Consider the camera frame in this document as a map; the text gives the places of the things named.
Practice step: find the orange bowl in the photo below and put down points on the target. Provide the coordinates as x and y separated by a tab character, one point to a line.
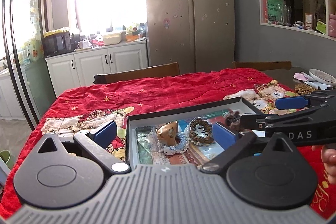
132	37

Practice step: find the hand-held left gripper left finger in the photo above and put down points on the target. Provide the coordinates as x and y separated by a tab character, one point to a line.
106	132

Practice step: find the glossy printed board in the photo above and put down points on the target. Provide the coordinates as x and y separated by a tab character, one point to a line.
183	158

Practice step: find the cream plastic container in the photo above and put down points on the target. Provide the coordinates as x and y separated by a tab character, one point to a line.
113	39

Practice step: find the pink crumpled cloth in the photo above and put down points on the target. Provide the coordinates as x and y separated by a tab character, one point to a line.
302	76

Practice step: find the white plate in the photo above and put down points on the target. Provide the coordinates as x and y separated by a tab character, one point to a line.
323	77

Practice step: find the yellow lace cover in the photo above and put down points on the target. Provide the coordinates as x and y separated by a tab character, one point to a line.
56	32

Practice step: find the white kitchen cabinet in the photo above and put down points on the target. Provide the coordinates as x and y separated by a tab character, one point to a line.
92	66

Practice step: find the green card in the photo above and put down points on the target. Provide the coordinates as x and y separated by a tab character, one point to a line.
321	26

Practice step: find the brown fuzzy hair clip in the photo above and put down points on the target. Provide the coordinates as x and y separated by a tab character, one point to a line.
232	117

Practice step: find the wooden chair back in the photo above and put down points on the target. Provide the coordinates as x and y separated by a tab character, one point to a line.
136	74

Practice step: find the wooden bead trivet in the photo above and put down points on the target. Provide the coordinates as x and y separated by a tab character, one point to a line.
304	88

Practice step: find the light blue scrunchie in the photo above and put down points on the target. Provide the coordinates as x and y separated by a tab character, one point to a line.
181	146

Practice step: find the tan triangular hair clip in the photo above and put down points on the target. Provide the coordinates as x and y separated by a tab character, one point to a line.
166	133

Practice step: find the green sign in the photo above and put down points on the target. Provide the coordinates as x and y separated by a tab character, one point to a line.
275	10

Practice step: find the black-framed sliding glass door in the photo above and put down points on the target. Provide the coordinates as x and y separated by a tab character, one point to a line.
10	56

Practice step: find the white mug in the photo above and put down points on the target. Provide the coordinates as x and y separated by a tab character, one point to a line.
83	44

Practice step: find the black shallow box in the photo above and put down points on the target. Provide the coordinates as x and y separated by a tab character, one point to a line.
183	111

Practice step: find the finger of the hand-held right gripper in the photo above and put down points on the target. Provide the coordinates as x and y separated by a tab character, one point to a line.
257	121
291	102

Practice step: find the silver double-door refrigerator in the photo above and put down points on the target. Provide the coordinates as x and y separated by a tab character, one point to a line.
189	16

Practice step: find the glass vase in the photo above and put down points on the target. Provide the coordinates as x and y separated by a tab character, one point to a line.
285	15

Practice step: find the black microwave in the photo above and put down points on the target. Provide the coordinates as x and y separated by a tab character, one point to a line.
55	45

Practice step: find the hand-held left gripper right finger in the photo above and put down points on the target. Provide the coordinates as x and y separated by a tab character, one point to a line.
224	134

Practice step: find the green cup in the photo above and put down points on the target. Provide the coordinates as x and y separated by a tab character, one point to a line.
6	159

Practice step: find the person's right hand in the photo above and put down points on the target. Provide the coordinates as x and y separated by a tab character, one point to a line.
329	158

